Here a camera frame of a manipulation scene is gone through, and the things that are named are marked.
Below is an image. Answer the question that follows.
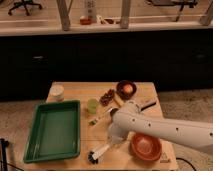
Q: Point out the wooden block black handle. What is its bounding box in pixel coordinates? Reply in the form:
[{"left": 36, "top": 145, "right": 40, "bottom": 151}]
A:
[{"left": 139, "top": 100, "right": 156, "bottom": 112}]

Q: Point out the black stand bottom left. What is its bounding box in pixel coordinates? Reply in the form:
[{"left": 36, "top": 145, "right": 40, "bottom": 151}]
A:
[{"left": 0, "top": 138, "right": 9, "bottom": 171}]

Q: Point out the green plastic tray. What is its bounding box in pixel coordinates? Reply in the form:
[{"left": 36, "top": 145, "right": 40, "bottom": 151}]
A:
[{"left": 23, "top": 100, "right": 80, "bottom": 163}]

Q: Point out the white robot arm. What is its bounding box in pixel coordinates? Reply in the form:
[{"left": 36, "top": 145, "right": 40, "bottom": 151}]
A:
[{"left": 108, "top": 100, "right": 213, "bottom": 155}]

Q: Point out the dark brown bowl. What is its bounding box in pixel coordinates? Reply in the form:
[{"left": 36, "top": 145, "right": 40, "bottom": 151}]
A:
[{"left": 116, "top": 80, "right": 137, "bottom": 100}]

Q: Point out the red bowl on shelf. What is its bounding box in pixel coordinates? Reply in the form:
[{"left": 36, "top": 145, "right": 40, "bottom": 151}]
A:
[{"left": 80, "top": 16, "right": 92, "bottom": 25}]

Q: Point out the brown grape bunch toy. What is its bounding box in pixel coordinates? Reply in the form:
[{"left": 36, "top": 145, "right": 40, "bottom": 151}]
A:
[{"left": 99, "top": 89, "right": 115, "bottom": 106}]

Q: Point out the peach toy fruit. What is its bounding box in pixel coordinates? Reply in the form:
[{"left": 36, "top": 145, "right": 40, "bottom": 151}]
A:
[{"left": 124, "top": 84, "right": 133, "bottom": 93}]

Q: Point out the green plastic cup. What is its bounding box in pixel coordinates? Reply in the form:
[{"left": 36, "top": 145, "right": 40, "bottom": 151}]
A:
[{"left": 87, "top": 99, "right": 99, "bottom": 114}]

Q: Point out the yellow wooden rolling pin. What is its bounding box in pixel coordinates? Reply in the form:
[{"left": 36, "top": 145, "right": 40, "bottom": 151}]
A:
[{"left": 114, "top": 94, "right": 124, "bottom": 107}]

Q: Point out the black floor cable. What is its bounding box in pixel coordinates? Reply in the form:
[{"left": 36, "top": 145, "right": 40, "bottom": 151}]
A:
[{"left": 175, "top": 156, "right": 201, "bottom": 171}]

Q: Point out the small metal cup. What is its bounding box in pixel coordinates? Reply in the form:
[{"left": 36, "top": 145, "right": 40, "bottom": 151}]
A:
[{"left": 110, "top": 108, "right": 118, "bottom": 117}]

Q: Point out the small paint brush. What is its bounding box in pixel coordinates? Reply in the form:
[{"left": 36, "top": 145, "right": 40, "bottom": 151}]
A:
[{"left": 88, "top": 107, "right": 113, "bottom": 126}]

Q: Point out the white bottle on shelf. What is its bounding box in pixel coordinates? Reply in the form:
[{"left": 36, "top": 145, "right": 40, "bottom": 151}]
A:
[{"left": 84, "top": 0, "right": 97, "bottom": 23}]

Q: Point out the white black dish brush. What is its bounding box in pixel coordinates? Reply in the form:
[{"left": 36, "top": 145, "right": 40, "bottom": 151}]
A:
[{"left": 88, "top": 143, "right": 110, "bottom": 164}]

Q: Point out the orange plastic bowl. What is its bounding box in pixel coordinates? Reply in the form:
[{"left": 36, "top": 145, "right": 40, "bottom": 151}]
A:
[{"left": 130, "top": 133, "right": 162, "bottom": 162}]

